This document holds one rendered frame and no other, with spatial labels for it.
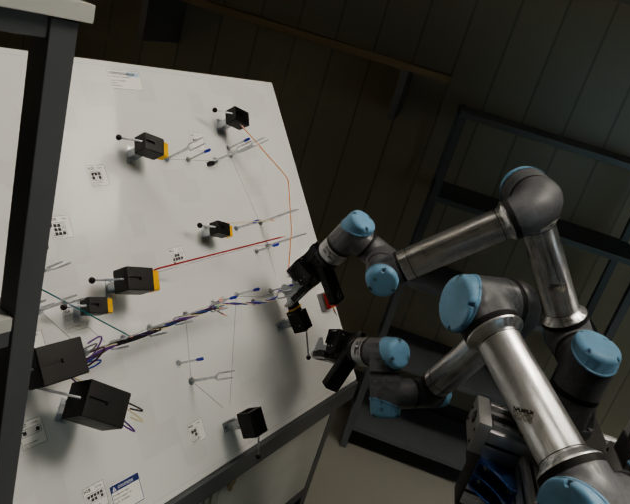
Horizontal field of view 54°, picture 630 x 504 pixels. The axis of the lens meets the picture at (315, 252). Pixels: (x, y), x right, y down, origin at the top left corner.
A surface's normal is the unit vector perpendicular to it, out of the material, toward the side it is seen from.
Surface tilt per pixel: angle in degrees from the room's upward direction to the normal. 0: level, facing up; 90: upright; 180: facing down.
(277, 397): 52
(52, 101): 90
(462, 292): 90
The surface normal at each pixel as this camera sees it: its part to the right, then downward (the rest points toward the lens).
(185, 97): 0.79, -0.23
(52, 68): 0.79, 0.41
